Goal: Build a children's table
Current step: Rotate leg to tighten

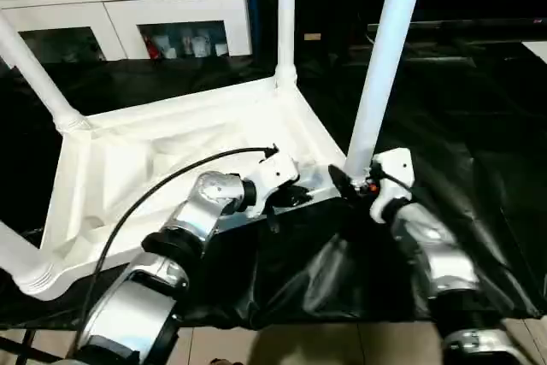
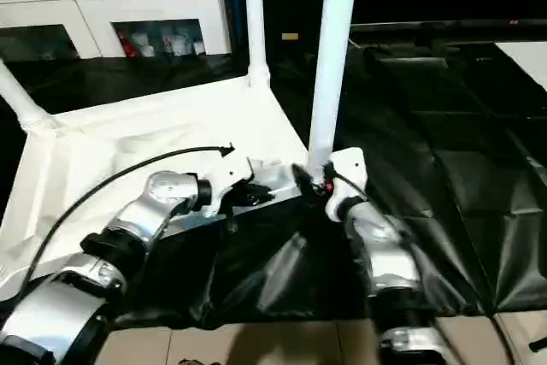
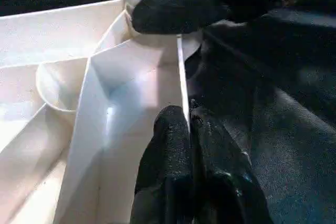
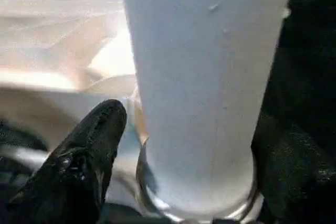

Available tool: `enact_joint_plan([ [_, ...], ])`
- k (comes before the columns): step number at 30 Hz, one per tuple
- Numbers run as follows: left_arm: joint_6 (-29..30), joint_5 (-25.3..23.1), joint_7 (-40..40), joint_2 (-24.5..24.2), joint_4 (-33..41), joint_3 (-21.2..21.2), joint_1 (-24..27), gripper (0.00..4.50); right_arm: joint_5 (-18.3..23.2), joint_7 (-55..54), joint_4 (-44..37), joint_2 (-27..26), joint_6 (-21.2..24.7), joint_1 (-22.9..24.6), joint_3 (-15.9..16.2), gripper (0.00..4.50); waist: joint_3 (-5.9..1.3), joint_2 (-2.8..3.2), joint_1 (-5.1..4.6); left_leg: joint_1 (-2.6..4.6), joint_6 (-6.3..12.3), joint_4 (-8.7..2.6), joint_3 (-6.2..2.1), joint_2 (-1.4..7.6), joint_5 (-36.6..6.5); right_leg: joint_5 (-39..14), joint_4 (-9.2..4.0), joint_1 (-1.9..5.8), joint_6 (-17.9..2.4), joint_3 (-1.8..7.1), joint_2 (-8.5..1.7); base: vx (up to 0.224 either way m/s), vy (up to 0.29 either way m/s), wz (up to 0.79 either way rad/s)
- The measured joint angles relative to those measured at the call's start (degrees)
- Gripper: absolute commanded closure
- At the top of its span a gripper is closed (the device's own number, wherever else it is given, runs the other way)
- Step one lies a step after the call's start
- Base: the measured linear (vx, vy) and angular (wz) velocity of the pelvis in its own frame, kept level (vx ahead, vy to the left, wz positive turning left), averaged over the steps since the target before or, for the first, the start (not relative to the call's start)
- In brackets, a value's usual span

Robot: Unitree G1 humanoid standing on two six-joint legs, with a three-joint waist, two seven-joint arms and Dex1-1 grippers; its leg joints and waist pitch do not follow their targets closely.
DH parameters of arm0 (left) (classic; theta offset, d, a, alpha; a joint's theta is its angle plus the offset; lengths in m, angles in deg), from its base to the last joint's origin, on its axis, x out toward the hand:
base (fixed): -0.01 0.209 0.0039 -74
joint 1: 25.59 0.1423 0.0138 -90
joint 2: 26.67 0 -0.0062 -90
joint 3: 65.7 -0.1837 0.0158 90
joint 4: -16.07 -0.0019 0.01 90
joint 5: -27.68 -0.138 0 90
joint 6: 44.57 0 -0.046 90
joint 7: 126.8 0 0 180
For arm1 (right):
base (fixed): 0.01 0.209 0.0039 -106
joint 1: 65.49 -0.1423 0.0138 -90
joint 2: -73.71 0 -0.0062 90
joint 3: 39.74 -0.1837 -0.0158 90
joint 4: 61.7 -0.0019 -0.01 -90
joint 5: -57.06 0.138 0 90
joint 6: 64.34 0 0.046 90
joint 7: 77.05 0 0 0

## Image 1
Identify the black work mat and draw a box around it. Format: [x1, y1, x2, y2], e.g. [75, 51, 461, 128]
[0, 36, 547, 332]

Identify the black flat screen panel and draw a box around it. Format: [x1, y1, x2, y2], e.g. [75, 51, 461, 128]
[366, 18, 547, 38]

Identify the blue vertical panel edge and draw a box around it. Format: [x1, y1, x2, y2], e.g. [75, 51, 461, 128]
[245, 0, 258, 55]

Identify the white flat board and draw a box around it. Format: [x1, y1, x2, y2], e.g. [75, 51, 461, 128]
[524, 39, 547, 63]

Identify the white glass-door cabinet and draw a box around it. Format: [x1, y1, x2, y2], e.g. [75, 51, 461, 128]
[0, 0, 254, 64]

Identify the black metal floor frame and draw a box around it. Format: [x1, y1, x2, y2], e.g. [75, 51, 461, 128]
[0, 329, 40, 362]

